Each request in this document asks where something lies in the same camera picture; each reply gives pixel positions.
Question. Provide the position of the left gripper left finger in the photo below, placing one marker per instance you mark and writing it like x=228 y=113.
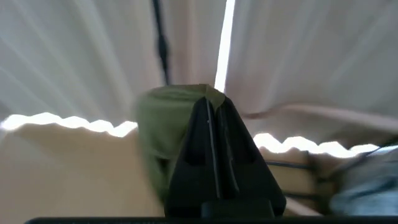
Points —
x=192 y=174

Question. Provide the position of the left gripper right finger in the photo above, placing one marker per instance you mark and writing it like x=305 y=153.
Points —
x=248 y=174

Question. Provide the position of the green shirt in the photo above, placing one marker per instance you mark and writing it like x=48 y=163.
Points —
x=161 y=124

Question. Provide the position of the black clothes rack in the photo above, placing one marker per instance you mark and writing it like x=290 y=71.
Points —
x=161 y=46

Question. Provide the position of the pale grey shorts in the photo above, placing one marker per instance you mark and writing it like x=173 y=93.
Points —
x=367 y=186

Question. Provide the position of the beige curtain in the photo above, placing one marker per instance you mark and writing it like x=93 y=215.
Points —
x=77 y=62

